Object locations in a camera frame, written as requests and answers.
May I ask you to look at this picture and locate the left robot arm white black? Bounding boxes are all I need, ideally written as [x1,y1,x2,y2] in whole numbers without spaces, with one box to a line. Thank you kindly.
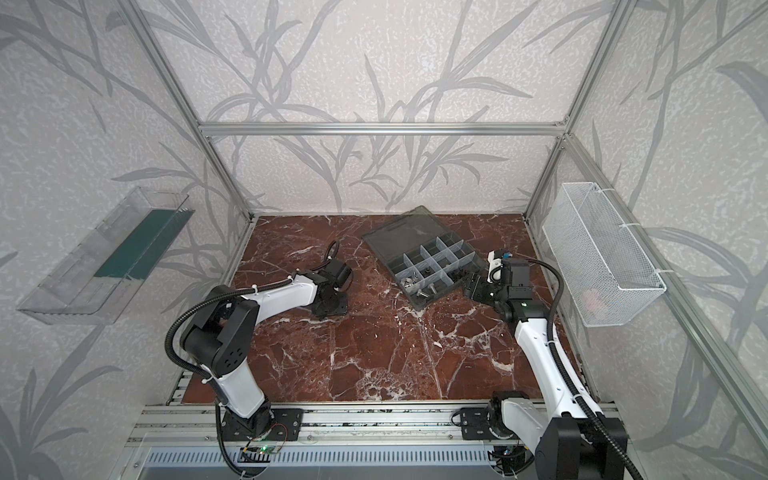
[165,259,353,430]

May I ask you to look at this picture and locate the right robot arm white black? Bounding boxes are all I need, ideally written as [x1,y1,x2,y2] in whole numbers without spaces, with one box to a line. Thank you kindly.
[464,250,642,479]

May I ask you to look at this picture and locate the black corrugated cable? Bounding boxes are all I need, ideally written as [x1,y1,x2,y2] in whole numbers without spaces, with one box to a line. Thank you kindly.
[163,277,295,379]
[527,257,643,480]

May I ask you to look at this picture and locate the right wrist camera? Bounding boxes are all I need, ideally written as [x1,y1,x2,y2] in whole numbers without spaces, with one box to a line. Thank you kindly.
[487,250,511,283]

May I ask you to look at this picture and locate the clear acrylic wall shelf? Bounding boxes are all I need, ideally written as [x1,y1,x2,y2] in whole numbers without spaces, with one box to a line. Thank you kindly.
[17,187,195,325]

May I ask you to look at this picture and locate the aluminium frame back crossbar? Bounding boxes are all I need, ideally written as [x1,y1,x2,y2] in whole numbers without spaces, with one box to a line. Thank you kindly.
[199,122,565,137]

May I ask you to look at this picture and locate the right black corrugated cable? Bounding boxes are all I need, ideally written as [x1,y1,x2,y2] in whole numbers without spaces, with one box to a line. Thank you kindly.
[527,257,643,480]

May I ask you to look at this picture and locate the white wire mesh basket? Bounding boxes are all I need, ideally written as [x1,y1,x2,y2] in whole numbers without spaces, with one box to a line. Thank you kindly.
[543,182,667,327]

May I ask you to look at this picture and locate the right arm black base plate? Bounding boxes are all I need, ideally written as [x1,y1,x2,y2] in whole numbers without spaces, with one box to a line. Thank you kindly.
[452,407,498,441]

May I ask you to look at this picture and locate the grey compartment organizer box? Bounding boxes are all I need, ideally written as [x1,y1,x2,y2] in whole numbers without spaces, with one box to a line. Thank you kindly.
[362,206,487,311]

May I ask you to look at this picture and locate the left black corrugated cable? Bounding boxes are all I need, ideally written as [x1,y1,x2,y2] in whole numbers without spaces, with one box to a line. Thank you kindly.
[163,277,295,379]

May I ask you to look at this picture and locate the small electronics board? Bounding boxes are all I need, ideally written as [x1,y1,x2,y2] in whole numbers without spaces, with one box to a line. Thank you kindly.
[239,445,270,464]

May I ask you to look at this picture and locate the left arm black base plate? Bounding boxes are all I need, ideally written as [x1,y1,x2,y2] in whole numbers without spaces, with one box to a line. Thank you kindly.
[221,408,304,442]

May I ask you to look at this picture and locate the pink object in basket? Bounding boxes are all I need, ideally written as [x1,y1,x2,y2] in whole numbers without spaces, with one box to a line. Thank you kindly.
[580,289,606,315]

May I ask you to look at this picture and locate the aluminium front rail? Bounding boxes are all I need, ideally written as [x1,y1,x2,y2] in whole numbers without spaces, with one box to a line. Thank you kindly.
[126,400,487,448]

